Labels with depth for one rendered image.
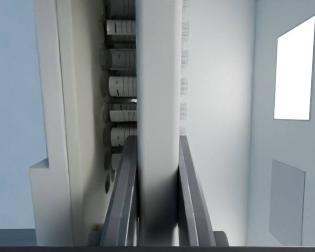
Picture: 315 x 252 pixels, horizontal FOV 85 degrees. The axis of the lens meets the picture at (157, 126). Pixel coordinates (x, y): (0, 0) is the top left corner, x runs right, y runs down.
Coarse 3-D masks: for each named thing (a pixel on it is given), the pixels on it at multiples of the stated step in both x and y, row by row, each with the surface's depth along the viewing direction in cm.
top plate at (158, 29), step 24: (144, 0) 7; (168, 0) 7; (144, 24) 7; (168, 24) 7; (144, 48) 7; (168, 48) 7; (144, 72) 7; (168, 72) 7; (144, 96) 8; (168, 96) 8; (144, 120) 8; (168, 120) 8; (144, 144) 8; (168, 144) 8; (144, 168) 8; (168, 168) 8; (144, 192) 8; (168, 192) 8; (144, 216) 8; (168, 216) 8; (144, 240) 9; (168, 240) 9
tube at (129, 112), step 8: (104, 104) 11; (112, 104) 12; (120, 104) 12; (128, 104) 12; (136, 104) 12; (184, 104) 12; (104, 112) 11; (112, 112) 11; (120, 112) 11; (128, 112) 11; (136, 112) 11; (184, 112) 11; (104, 120) 12; (112, 120) 12; (120, 120) 12; (128, 120) 12; (136, 120) 12; (184, 120) 12
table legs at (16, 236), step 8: (0, 232) 54; (8, 232) 54; (16, 232) 54; (24, 232) 54; (32, 232) 54; (0, 240) 52; (8, 240) 52; (16, 240) 52; (24, 240) 52; (32, 240) 52
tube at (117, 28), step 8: (104, 24) 11; (112, 24) 11; (120, 24) 11; (128, 24) 11; (184, 24) 11; (104, 32) 11; (112, 32) 11; (120, 32) 11; (128, 32) 11; (184, 32) 11; (104, 40) 11; (112, 40) 11; (120, 40) 11; (128, 40) 11; (184, 40) 11
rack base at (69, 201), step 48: (48, 0) 7; (96, 0) 10; (48, 48) 7; (96, 48) 10; (48, 96) 7; (96, 96) 10; (48, 144) 8; (96, 144) 10; (48, 192) 8; (96, 192) 10; (48, 240) 8
